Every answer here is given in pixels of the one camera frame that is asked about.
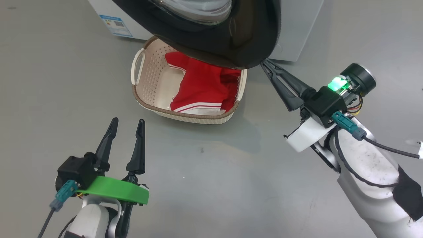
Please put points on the blue energy label sticker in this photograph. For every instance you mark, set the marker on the blue energy label sticker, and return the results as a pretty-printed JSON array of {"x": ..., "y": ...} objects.
[{"x": 115, "y": 25}]

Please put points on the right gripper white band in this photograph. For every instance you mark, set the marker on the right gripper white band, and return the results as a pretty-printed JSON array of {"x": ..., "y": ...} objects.
[{"x": 307, "y": 134}]

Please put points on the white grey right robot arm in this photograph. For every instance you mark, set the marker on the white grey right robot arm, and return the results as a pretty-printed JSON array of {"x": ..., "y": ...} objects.
[{"x": 366, "y": 172}]

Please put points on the red garment white stripes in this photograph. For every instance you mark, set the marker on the red garment white stripes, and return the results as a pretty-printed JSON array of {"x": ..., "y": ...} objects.
[{"x": 201, "y": 86}]

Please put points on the cream perforated laundry basket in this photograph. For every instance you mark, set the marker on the cream perforated laundry basket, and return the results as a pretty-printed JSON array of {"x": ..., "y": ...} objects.
[{"x": 152, "y": 76}]

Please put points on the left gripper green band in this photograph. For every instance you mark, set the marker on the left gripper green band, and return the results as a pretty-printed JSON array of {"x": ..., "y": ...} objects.
[{"x": 115, "y": 190}]

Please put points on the white washing machine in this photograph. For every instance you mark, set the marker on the white washing machine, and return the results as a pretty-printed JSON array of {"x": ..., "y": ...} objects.
[{"x": 304, "y": 26}]

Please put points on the round glass washing machine door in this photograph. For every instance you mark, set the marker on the round glass washing machine door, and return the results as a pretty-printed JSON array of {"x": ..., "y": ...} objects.
[{"x": 214, "y": 43}]

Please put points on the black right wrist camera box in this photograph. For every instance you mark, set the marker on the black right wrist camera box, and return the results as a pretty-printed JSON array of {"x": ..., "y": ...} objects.
[{"x": 325, "y": 105}]

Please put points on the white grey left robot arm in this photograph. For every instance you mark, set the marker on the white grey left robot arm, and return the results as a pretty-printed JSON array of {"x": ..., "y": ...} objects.
[{"x": 94, "y": 218}]

